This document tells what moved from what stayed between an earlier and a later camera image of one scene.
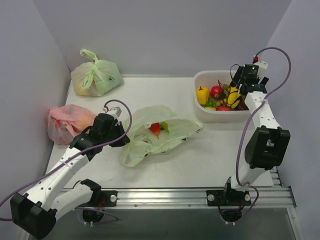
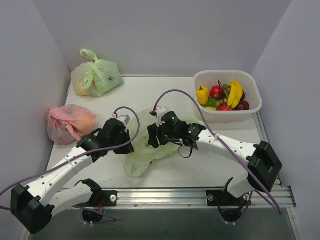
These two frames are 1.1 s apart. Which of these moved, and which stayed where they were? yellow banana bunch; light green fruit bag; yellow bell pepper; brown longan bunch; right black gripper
Moved: light green fruit bag; right black gripper
Stayed: brown longan bunch; yellow bell pepper; yellow banana bunch
